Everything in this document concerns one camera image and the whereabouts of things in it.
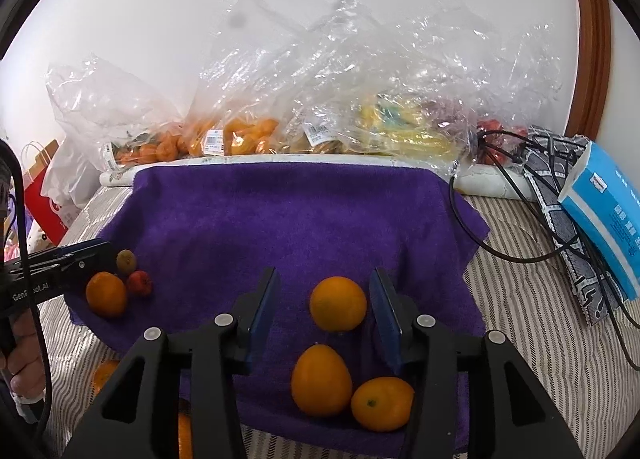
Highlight person's left hand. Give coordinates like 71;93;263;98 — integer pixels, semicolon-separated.
0;316;48;390

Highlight clear bag of brown fruit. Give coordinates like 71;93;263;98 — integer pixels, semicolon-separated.
292;104;358;156

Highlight small red fruit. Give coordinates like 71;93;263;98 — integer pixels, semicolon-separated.
126;270;153;297

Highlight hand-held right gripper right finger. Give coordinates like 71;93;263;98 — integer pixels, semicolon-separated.
369;267;586;459

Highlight clear bag of leafy tangerines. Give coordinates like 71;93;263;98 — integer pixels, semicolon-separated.
46;54;188;174

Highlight large orange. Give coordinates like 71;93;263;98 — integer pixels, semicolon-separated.
291;344;353;417

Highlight wooden door frame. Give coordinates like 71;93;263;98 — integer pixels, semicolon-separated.
565;0;613;142

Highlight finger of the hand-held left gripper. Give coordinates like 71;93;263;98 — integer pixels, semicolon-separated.
5;239;113;276
50;243;120;297

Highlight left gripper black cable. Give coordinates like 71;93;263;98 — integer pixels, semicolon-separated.
0;138;51;432

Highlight white plastic bag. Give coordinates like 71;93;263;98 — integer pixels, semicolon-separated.
40;139;108;224

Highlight purple towel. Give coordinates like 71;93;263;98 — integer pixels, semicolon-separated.
67;161;493;457

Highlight blue tissue box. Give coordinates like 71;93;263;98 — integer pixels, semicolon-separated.
557;141;640;301

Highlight clear bag of red fruit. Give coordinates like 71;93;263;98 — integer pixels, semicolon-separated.
475;116;531;164

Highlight red paper bag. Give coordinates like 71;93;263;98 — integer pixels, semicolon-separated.
22;140;68;245

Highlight small orange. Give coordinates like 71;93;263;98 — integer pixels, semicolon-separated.
350;377;416;432

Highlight tangled black cables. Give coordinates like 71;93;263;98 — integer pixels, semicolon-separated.
450;131;640;370

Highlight black white patterned cloth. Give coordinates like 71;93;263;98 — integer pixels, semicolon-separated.
520;126;631;327

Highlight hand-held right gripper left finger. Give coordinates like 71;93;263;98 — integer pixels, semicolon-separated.
60;266;281;459

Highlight clear bag of yellow fruit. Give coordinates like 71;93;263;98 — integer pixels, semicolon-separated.
295;0;563;174

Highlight clear bag of oranges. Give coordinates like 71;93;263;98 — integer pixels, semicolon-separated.
182;0;311;157

